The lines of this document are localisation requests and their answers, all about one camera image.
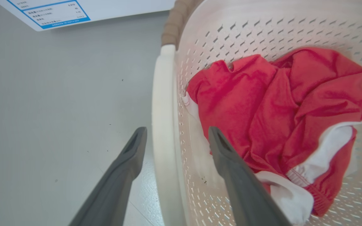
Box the red and white garment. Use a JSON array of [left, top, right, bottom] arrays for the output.
[[182, 47, 362, 226]]

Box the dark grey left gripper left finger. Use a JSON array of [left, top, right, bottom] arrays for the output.
[[69, 127, 148, 226]]

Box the white perforated plastic laundry basket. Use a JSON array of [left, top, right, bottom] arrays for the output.
[[151, 0, 362, 226]]

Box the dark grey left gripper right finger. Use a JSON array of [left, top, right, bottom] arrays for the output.
[[208, 126, 292, 226]]

